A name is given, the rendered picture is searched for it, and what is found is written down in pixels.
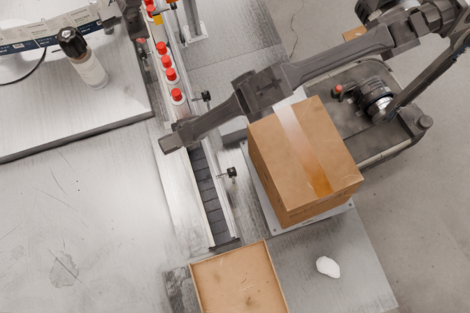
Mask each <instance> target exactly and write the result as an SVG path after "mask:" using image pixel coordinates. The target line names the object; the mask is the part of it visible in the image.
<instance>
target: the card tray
mask: <svg viewBox="0 0 470 313"><path fill-rule="evenodd" d="M188 264H189V267H190V272H191V275H192V279H193V282H194V287H195V290H196V293H197V298H198V301H199V305H200V308H201V313H290V311H289V309H288V306H287V303H286V300H285V296H284V294H283V291H282V289H281V286H280V282H279V280H278V276H277V274H276V271H275V268H274V266H273V262H272V260H271V257H270V254H269V250H268V248H267V245H266V242H265V240H264V238H263V240H260V241H257V242H254V243H251V244H249V245H245V246H243V247H239V248H237V249H233V250H231V251H228V252H225V253H222V254H218V255H216V256H212V257H210V258H207V259H204V260H201V261H198V262H196V263H192V264H190V263H188Z"/></svg>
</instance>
